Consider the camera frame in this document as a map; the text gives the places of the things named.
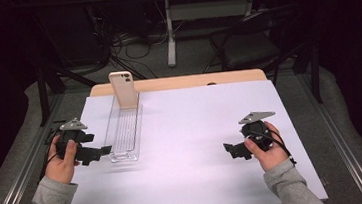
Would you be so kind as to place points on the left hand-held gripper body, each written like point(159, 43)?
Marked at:
point(74, 125)

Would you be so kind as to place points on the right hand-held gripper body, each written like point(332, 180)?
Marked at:
point(258, 128)

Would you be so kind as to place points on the clear plastic rack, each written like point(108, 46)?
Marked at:
point(125, 134)

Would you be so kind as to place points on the beige phone case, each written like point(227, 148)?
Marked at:
point(124, 90)

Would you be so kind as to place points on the person's right hand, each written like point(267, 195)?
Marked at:
point(270, 158)

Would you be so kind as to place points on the person's left hand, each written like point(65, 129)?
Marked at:
point(60, 169)

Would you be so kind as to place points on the black metal stand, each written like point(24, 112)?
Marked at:
point(43, 91)
point(315, 69)

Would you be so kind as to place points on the black chair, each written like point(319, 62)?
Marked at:
point(250, 48)

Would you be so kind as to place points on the wooden table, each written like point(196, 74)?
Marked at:
point(173, 82)

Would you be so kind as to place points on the white-legged desk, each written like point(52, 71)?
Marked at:
point(170, 32)

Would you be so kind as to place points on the metal floor rail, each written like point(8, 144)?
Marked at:
point(22, 174)
point(344, 153)

